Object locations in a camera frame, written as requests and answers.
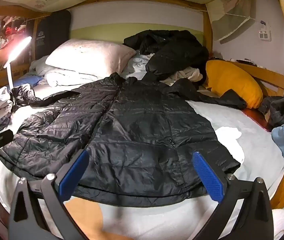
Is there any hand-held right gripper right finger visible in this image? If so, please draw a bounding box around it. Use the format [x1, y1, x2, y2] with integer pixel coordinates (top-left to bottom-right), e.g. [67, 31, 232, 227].
[192, 151, 275, 240]

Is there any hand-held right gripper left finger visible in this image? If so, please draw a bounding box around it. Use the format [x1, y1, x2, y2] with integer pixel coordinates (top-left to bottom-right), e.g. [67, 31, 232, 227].
[8, 149, 90, 240]

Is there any black puffer jacket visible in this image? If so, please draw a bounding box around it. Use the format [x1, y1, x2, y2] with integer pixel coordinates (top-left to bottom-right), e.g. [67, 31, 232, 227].
[0, 73, 248, 207]

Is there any white desk lamp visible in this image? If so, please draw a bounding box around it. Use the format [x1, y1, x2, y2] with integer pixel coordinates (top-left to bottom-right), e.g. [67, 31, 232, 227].
[4, 36, 33, 90]

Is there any grey bed sheet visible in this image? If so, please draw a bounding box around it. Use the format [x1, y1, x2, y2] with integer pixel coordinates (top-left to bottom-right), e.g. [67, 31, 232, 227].
[0, 82, 284, 240]

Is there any blue pillow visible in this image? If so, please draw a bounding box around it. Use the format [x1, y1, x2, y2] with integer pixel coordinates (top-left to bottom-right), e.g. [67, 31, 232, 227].
[0, 76, 45, 101]

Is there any cluttered shelf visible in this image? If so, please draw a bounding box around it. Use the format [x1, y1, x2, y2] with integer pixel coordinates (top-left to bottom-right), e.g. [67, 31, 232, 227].
[0, 15, 36, 68]

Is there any white cloth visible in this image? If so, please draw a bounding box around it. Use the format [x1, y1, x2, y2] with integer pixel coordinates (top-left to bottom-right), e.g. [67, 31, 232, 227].
[273, 209, 284, 240]

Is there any yellow pillow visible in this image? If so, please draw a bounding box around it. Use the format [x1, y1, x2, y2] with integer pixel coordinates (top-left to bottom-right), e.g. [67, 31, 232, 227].
[205, 60, 264, 109]

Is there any cream garment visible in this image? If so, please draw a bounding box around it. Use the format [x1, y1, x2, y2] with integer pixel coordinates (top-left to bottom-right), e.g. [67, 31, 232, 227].
[161, 67, 204, 85]

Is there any black printed cushion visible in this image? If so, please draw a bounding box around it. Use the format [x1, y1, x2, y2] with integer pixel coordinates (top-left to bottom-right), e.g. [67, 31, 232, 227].
[33, 10, 72, 60]

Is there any pink pillow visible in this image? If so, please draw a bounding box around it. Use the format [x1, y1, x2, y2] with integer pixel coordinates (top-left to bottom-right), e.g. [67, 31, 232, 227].
[45, 39, 137, 77]

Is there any black coat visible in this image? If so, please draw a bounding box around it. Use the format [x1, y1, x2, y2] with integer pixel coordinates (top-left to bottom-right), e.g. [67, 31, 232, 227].
[123, 29, 210, 82]

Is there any pale bed curtain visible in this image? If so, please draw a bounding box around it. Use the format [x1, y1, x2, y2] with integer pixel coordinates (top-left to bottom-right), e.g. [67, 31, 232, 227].
[206, 0, 260, 43]

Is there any white wall socket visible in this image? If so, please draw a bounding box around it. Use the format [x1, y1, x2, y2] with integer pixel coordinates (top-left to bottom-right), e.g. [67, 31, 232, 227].
[258, 20, 272, 42]

